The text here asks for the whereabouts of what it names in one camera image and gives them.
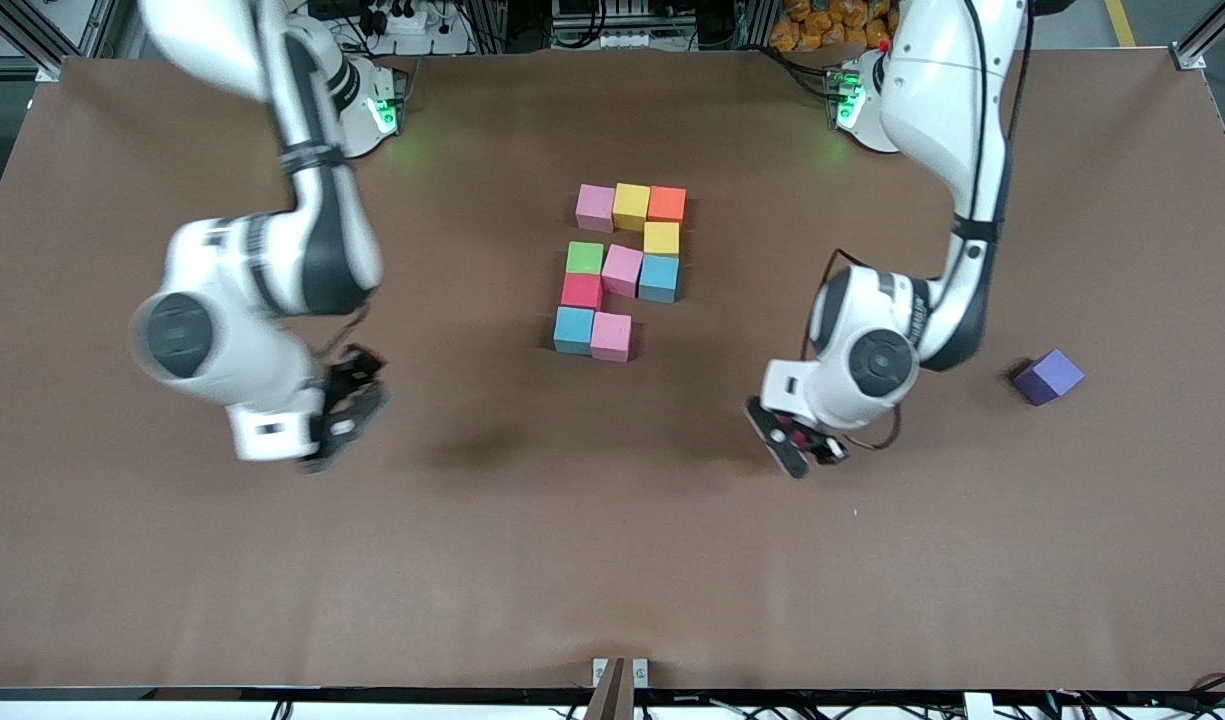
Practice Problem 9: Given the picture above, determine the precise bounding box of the blue foam block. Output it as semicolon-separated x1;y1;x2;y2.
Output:
553;306;596;356
638;255;680;304

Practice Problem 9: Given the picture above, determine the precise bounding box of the pink foam block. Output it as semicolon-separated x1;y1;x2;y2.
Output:
575;184;617;235
590;312;634;363
601;244;644;299

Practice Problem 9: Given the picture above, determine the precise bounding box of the purple foam block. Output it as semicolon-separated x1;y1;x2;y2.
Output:
1013;349;1085;407

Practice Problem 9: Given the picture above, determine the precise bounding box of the white power strip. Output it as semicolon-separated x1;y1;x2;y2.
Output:
312;0;473;56

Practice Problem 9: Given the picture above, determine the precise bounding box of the bag of orange fruit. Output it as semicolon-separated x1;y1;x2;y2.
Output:
770;0;898;53

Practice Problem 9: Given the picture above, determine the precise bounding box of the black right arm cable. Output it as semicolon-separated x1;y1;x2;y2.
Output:
312;300;373;363

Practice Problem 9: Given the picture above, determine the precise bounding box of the metal table edge bracket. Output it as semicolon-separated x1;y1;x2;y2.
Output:
584;657;649;720

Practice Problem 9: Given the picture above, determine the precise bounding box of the bundle of floor cables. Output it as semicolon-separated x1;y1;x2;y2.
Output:
1032;675;1225;720

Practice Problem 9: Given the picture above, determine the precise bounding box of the equipment rack with cables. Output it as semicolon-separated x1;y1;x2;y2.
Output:
550;0;673;51

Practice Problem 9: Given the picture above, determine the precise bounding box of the aluminium frame profile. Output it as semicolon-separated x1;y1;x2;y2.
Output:
0;0;123;83
1172;0;1225;73

